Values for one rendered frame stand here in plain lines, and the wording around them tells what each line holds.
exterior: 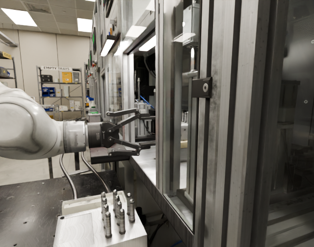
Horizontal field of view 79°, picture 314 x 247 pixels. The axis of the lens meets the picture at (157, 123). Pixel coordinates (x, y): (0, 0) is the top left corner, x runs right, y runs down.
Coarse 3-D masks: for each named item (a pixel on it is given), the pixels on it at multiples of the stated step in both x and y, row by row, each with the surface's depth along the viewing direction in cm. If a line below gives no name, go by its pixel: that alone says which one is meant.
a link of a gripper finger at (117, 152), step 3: (117, 150) 59; (120, 150) 60; (123, 150) 60; (126, 150) 61; (129, 150) 61; (132, 150) 62; (108, 153) 58; (111, 153) 58; (114, 153) 58; (117, 153) 59; (120, 153) 59; (123, 153) 59; (126, 153) 60; (129, 153) 60; (132, 153) 60; (135, 153) 61; (138, 153) 61
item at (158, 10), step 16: (160, 0) 37; (160, 16) 38; (160, 32) 38; (160, 48) 39; (160, 64) 39; (160, 80) 40; (160, 96) 40; (160, 112) 40; (128, 128) 80; (160, 128) 41; (160, 144) 42; (160, 160) 42; (160, 176) 43; (160, 192) 43
